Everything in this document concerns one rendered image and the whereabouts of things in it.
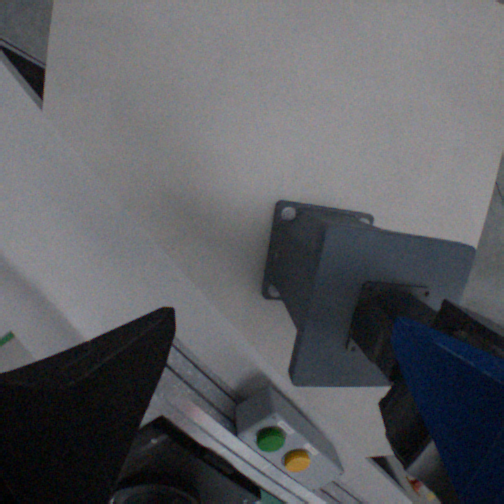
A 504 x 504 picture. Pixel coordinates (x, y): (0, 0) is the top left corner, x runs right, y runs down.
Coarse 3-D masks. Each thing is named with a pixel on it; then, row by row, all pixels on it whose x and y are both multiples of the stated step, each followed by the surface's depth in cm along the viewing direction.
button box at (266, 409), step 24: (240, 408) 43; (264, 408) 40; (288, 408) 43; (240, 432) 39; (288, 432) 39; (312, 432) 44; (264, 456) 40; (312, 456) 41; (336, 456) 46; (312, 480) 43
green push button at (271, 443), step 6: (264, 432) 38; (270, 432) 38; (276, 432) 38; (258, 438) 38; (264, 438) 37; (270, 438) 37; (276, 438) 38; (282, 438) 38; (258, 444) 38; (264, 444) 38; (270, 444) 38; (276, 444) 38; (282, 444) 38; (264, 450) 38; (270, 450) 38; (276, 450) 38
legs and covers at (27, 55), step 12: (0, 36) 37; (0, 48) 36; (12, 48) 39; (24, 48) 45; (12, 60) 40; (24, 60) 42; (36, 60) 48; (24, 72) 45; (36, 72) 47; (36, 84) 50; (384, 456) 85; (384, 468) 82; (396, 480) 76
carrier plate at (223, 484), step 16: (144, 432) 35; (160, 432) 35; (176, 432) 38; (144, 448) 36; (160, 448) 36; (176, 448) 36; (192, 448) 38; (128, 464) 37; (144, 464) 37; (160, 464) 37; (176, 464) 37; (192, 464) 38; (208, 464) 38; (192, 480) 39; (208, 480) 39; (224, 480) 39; (240, 480) 41; (208, 496) 40; (224, 496) 41; (240, 496) 41; (256, 496) 41
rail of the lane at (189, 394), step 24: (168, 360) 38; (192, 360) 43; (168, 384) 34; (192, 384) 39; (216, 384) 45; (168, 408) 36; (192, 408) 36; (216, 408) 40; (192, 432) 37; (216, 432) 38; (216, 456) 39; (240, 456) 40; (264, 480) 42; (288, 480) 42; (336, 480) 57
